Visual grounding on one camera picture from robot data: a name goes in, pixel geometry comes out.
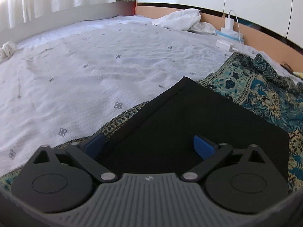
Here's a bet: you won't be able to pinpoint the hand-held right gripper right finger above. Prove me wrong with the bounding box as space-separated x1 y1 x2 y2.
180 135 269 183

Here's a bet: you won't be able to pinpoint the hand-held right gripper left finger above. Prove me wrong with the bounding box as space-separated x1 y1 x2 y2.
33 133 118 183

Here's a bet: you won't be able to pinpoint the black pants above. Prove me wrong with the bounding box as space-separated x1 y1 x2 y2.
96 76 290 190

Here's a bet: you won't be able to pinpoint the teal patterned blanket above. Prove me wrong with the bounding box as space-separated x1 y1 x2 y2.
0 52 303 194

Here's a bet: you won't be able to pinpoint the white power adapter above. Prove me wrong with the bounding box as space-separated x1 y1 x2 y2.
216 40 235 52

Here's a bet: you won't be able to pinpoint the white and blue box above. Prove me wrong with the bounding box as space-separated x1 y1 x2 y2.
215 27 246 42

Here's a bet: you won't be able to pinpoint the orange bed headboard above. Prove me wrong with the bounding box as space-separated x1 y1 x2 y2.
135 2 303 52

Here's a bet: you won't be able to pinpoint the small crumpled white cloth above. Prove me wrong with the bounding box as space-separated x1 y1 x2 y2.
0 41 17 63

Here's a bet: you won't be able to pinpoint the white cloth pile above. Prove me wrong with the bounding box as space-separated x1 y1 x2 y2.
152 8 217 34

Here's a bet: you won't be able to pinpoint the white charger cable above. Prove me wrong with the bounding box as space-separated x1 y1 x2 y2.
228 9 245 45

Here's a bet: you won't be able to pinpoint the thin black wall cable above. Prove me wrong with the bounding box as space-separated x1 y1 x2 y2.
285 0 294 43

